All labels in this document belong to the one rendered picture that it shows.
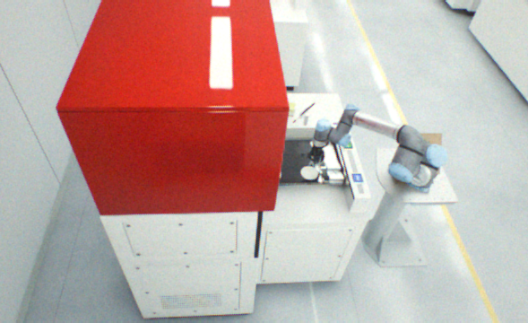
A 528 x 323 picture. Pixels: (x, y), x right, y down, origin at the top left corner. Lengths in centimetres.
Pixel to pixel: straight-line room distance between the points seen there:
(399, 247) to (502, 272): 78
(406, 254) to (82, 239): 245
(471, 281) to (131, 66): 280
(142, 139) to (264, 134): 42
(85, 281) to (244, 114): 209
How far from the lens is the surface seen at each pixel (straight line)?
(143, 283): 235
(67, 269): 320
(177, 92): 137
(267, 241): 235
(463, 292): 334
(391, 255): 324
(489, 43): 589
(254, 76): 144
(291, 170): 235
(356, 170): 236
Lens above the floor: 266
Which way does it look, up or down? 48 degrees down
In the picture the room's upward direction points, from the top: 5 degrees clockwise
